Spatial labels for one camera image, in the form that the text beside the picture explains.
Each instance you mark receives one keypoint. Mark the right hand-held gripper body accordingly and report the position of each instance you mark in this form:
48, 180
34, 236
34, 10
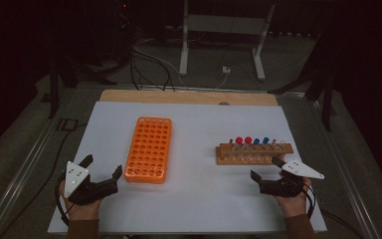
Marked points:
280, 187

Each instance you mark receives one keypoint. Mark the person's left hand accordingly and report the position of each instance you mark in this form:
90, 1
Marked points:
81, 210

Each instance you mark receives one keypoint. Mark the orange plastic tube rack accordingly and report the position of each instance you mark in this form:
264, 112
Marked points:
149, 149

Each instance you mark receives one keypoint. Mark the wooden test tube rack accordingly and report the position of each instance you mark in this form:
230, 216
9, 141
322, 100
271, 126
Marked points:
225, 161

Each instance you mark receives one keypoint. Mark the dark equipment tower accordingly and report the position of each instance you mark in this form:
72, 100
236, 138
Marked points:
123, 26

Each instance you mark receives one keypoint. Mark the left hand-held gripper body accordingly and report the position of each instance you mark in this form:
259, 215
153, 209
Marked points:
76, 181

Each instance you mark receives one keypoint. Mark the red capped test tube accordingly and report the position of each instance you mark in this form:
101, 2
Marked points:
239, 140
248, 139

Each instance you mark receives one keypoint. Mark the black tripod stand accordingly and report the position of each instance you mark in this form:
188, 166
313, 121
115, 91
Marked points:
327, 106
53, 89

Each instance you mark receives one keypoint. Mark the white metal stand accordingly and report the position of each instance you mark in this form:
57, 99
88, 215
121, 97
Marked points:
224, 25

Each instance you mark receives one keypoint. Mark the clear test tube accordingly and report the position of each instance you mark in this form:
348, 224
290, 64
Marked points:
282, 144

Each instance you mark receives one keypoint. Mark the white table board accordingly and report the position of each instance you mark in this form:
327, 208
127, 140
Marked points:
205, 199

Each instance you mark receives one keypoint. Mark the white plug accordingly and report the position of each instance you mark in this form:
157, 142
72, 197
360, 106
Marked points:
226, 69

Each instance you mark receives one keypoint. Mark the blue capped test tube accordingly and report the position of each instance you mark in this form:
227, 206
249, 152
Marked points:
265, 140
256, 141

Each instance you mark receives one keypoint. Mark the person's right hand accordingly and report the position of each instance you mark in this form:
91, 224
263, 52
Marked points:
293, 205

